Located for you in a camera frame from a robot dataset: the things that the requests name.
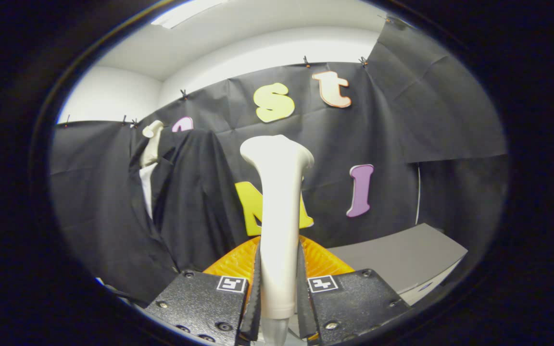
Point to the black suit jacket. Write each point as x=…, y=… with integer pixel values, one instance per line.
x=195, y=206

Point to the white garment steamer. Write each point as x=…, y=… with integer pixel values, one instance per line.
x=279, y=216

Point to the white clothes hanger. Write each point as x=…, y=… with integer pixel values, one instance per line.
x=151, y=144

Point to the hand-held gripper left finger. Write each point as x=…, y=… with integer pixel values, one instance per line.
x=200, y=307

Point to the black backdrop cloth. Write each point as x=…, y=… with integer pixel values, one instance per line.
x=378, y=125

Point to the grey cabinet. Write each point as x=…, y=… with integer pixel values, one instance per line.
x=402, y=257

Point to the ceiling light panel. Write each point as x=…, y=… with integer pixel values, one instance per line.
x=185, y=12

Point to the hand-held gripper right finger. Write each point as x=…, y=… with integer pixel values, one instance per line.
x=349, y=302

